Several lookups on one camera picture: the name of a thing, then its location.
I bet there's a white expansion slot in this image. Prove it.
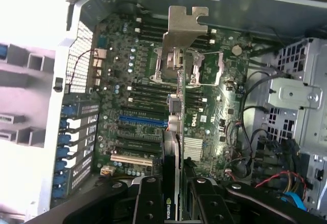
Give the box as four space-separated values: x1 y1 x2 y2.
110 153 153 168

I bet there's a white power connector plug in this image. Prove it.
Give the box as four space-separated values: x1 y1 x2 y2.
101 166 116 178

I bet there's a silver chipset heatsink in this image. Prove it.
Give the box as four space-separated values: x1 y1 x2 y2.
183 137 204 161

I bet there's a blue expansion slot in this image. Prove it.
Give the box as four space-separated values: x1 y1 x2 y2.
118 116 169 128

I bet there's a blue card retention clip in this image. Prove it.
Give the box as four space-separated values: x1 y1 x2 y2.
52 188 68 201
55 160 72 174
60 119 75 132
53 175 70 188
57 146 76 160
61 105 77 119
58 133 75 146

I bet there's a green motherboard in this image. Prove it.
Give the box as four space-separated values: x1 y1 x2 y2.
90 11 256 184

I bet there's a CPU socket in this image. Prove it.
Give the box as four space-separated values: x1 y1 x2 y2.
152 46 195 84

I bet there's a metal socket cover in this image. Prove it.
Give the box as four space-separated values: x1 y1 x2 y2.
190 52 226 86

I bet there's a silver disk bay cage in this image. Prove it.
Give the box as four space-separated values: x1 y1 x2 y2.
265 37 327 209

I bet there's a silver rear port block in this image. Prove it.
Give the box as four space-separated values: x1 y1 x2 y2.
92 48 108 86

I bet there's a grey parts rack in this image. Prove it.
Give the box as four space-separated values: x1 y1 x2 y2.
0 42 57 149

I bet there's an open grey PC case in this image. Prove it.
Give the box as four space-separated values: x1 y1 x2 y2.
51 0 327 224

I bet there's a black power wire bundle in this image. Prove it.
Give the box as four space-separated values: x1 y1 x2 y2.
252 129 302 191

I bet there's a blue SATA wire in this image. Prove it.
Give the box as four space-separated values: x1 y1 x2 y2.
278 191 309 212

